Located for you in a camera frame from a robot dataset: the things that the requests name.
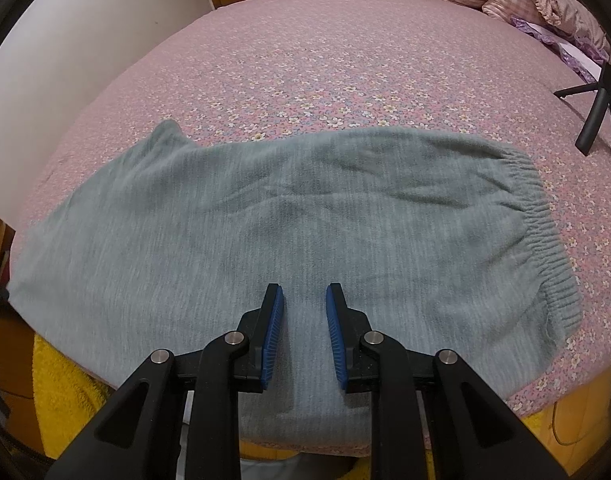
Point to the black mini tripod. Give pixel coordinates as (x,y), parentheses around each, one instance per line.
(596,105)

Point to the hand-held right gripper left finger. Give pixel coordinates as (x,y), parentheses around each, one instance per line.
(274,330)

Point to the pink floral bed sheet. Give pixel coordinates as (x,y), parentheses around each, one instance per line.
(335,85)

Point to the grey-green knit shorts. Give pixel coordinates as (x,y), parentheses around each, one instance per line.
(305,210)

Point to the yellow fuzzy blanket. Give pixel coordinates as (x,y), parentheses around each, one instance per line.
(68,395)

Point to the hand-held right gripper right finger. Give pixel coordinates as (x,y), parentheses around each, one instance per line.
(335,332)

